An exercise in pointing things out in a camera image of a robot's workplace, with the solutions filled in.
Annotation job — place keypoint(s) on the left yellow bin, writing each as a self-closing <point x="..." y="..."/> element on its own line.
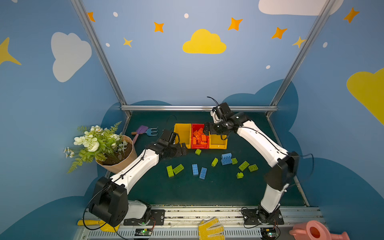
<point x="184" y="132"/>

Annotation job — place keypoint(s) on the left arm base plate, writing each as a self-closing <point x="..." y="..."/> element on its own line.
<point x="155" y="217"/>

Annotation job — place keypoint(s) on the small green lego lower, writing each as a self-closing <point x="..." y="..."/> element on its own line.
<point x="239" y="175"/>

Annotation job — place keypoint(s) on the small green lego top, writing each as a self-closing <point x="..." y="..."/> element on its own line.
<point x="198" y="152"/>

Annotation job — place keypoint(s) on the yellow bin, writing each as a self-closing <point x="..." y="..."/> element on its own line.
<point x="184" y="132"/>
<point x="218" y="142"/>

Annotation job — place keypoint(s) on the pink watering can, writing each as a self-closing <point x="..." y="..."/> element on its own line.
<point x="314" y="230"/>

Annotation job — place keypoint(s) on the circuit board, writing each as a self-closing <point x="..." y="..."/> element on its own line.
<point x="143" y="233"/>
<point x="269" y="234"/>

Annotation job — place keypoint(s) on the green lego far right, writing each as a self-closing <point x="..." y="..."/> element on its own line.
<point x="253" y="168"/>

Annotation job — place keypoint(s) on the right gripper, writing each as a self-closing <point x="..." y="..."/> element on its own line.
<point x="216" y="128"/>

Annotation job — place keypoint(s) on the long green lego right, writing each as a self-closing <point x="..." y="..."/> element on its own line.
<point x="243" y="166"/>

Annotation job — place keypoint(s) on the left circuit board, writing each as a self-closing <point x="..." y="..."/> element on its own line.
<point x="143" y="233"/>

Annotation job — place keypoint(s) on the green lego studs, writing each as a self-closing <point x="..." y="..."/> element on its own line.
<point x="170" y="171"/>

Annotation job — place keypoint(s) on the blue lego upside down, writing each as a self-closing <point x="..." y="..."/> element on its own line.
<point x="226" y="162"/>

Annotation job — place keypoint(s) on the light blue lego upper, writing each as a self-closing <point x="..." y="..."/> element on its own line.
<point x="226" y="156"/>

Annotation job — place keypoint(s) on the blue lego left studs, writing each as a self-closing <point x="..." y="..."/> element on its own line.
<point x="195" y="169"/>

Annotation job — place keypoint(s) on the purple toy shovel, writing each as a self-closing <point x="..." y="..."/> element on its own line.
<point x="138" y="132"/>

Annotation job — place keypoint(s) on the green lego left upside-down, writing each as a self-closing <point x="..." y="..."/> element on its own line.
<point x="178" y="169"/>

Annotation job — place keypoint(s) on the blue lego left upside-down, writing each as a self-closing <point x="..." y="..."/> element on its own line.
<point x="203" y="173"/>

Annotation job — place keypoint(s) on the yellow-green lego centre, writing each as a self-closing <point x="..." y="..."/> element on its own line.
<point x="214" y="162"/>

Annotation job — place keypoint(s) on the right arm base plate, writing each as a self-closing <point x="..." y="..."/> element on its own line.
<point x="256" y="217"/>

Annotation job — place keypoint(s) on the orange lego front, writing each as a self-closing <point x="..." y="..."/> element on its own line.
<point x="203" y="138"/>

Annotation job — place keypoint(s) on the right yellow bin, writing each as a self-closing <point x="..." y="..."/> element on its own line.
<point x="218" y="142"/>

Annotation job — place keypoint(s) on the yellow toy shovel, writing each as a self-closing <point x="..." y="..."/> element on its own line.
<point x="96" y="225"/>

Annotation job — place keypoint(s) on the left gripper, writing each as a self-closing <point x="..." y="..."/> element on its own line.
<point x="177" y="150"/>

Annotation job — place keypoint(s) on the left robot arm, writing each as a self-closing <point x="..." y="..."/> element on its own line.
<point x="110" y="198"/>

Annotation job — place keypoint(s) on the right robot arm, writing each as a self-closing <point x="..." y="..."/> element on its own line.
<point x="284" y="164"/>

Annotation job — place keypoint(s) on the blue toy rake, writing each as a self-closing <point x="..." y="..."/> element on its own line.
<point x="151" y="132"/>

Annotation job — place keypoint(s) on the right circuit board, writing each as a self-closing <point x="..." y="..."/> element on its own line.
<point x="269" y="234"/>

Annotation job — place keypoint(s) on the flower pot with plant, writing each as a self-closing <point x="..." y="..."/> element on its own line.
<point x="103" y="145"/>

